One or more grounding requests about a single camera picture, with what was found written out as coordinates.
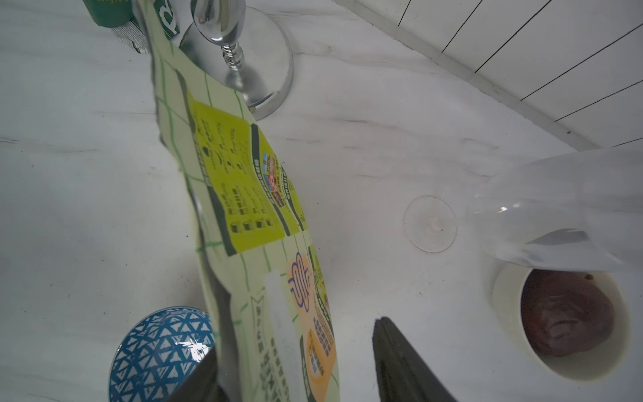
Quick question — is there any white bowl with purple food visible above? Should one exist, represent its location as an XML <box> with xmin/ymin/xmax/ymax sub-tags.
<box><xmin>492</xmin><ymin>264</ymin><xmax>631</xmax><ymax>382</ymax></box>

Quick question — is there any silver metal cup rack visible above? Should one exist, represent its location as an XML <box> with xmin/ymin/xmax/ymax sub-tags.
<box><xmin>179</xmin><ymin>0</ymin><xmax>294</xmax><ymax>120</ymax></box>

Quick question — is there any blue patterned breakfast bowl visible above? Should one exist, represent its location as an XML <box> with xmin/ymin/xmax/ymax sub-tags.
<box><xmin>108</xmin><ymin>306</ymin><xmax>215</xmax><ymax>402</ymax></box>

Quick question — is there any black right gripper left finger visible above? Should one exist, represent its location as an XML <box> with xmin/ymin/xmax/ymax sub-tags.
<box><xmin>167</xmin><ymin>348</ymin><xmax>229</xmax><ymax>402</ymax></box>

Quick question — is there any green oats bag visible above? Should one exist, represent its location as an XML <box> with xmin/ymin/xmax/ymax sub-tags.
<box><xmin>132</xmin><ymin>1</ymin><xmax>340</xmax><ymax>401</ymax></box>

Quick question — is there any green snack bag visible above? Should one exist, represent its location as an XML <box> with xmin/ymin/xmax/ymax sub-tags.
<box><xmin>83</xmin><ymin>0</ymin><xmax>149</xmax><ymax>54</ymax></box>

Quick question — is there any clear wine glass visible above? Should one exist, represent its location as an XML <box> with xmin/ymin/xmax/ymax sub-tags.
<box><xmin>404</xmin><ymin>143</ymin><xmax>642</xmax><ymax>272</ymax></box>

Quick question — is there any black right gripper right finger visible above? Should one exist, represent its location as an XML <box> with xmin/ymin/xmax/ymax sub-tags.
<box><xmin>373</xmin><ymin>317</ymin><xmax>455</xmax><ymax>402</ymax></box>

